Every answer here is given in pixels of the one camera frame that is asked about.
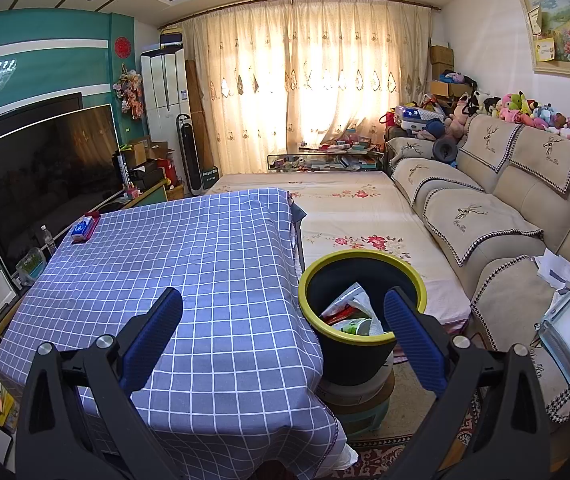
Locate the blue checked tablecloth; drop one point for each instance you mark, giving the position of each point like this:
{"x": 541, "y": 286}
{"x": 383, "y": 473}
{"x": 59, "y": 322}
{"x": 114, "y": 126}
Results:
{"x": 165, "y": 270}

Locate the clear water bottle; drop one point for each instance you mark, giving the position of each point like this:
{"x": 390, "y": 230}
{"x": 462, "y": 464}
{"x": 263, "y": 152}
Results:
{"x": 48, "y": 241}

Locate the stacked plastic stools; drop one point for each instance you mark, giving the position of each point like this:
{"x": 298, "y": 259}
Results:
{"x": 360, "y": 405}

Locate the blue and red tissue pack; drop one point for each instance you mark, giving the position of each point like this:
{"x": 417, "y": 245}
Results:
{"x": 96, "y": 220}

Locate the cream embroidered curtain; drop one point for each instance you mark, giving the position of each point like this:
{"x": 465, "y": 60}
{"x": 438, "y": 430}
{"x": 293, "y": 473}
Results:
{"x": 290, "y": 85}

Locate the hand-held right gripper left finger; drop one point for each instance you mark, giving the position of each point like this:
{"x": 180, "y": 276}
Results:
{"x": 152, "y": 340}

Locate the red round wall ornament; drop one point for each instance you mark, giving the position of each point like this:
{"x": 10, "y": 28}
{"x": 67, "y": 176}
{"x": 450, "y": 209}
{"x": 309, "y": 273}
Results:
{"x": 122, "y": 46}

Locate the row of plush toys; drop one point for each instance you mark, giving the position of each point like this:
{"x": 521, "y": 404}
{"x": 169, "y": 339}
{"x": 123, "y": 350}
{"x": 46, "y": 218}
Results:
{"x": 515, "y": 110}

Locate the cardboard box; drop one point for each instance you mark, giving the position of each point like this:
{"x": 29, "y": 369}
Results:
{"x": 441, "y": 62}

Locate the patterned rug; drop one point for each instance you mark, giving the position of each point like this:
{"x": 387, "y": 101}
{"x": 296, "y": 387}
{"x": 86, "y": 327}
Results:
{"x": 380, "y": 460}

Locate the red foil wrapper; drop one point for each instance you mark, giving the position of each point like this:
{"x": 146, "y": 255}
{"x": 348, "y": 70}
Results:
{"x": 337, "y": 316}

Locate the dark neck pillow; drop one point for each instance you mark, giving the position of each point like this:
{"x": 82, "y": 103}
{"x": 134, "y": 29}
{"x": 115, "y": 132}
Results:
{"x": 445, "y": 150}

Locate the hanging flower decoration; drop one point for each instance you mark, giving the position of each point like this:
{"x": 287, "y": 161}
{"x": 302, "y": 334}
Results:
{"x": 130, "y": 92}

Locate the white standing air conditioner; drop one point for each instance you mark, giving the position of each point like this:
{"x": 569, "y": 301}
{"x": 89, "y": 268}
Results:
{"x": 165, "y": 95}

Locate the crumpled white papers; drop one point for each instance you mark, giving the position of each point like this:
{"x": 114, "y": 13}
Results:
{"x": 560, "y": 267}

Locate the floral bed sheet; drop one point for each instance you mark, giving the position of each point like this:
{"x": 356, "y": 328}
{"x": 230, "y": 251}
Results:
{"x": 355, "y": 210}

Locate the black tower fan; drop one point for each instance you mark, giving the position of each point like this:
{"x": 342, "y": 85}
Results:
{"x": 188, "y": 155}

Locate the black tube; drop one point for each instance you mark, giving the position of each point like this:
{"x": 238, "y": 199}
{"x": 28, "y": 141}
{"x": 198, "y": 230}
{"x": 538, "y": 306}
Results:
{"x": 123, "y": 170}

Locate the large curved television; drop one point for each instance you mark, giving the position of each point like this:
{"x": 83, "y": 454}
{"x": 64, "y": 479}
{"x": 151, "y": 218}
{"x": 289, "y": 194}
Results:
{"x": 45, "y": 190}

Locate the dark green carton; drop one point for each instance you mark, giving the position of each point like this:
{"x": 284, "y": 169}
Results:
{"x": 210, "y": 177}

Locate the clear plastic folder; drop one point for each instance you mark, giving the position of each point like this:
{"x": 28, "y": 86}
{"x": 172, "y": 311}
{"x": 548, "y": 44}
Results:
{"x": 567, "y": 335}

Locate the small black television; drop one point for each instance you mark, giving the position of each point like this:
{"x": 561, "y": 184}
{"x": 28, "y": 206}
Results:
{"x": 30, "y": 112}

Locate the cluttered glass coffee table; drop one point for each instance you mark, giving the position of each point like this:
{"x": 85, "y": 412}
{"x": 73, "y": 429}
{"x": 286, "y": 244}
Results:
{"x": 325, "y": 157}

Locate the black bin with yellow-green rim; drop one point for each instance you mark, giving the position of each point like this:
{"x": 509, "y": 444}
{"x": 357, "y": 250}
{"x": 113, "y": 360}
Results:
{"x": 355, "y": 360}

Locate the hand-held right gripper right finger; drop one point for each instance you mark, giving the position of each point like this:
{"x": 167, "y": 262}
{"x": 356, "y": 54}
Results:
{"x": 412, "y": 345}

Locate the beige sofa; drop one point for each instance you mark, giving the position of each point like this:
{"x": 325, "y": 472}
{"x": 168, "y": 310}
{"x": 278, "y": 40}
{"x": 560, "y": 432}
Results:
{"x": 515, "y": 210}

